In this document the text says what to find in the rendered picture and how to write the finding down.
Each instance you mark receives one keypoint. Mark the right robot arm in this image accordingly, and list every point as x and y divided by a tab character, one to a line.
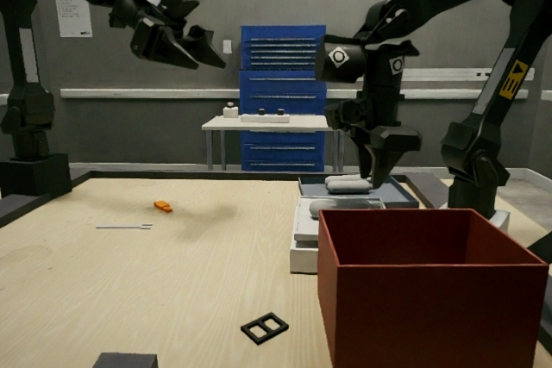
470	153

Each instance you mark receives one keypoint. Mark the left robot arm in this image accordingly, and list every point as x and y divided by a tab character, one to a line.
30	143

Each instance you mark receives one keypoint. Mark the black rectangular buckle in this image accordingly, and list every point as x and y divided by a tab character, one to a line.
269	332

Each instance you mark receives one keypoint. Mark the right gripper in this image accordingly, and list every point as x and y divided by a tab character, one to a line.
387	138

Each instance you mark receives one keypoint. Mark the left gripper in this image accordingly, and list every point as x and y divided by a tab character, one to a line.
163	46

